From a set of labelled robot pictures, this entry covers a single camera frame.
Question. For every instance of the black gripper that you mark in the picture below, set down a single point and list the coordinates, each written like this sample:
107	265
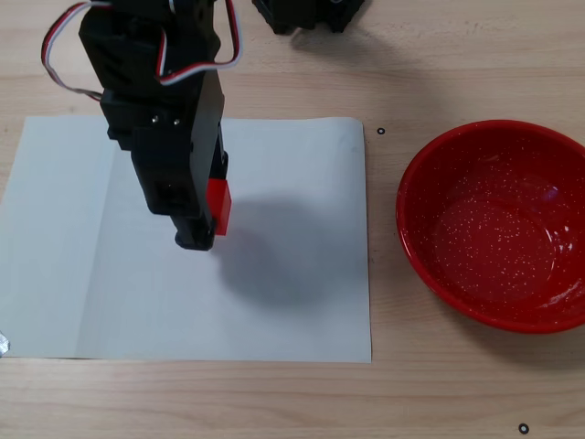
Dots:
170	183

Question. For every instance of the red cube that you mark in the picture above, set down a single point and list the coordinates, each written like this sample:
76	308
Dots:
221	206

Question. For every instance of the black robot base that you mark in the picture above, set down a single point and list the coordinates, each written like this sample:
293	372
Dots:
283	13

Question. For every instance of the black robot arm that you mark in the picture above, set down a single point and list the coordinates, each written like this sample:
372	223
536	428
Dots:
137	4

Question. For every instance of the red speckled bowl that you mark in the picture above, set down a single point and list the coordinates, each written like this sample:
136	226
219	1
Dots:
493	238

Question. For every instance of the white paper sheet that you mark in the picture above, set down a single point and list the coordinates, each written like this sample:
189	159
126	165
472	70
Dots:
297	320

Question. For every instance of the grey tape piece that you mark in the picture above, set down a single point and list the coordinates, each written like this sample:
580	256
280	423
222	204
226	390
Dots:
3	344

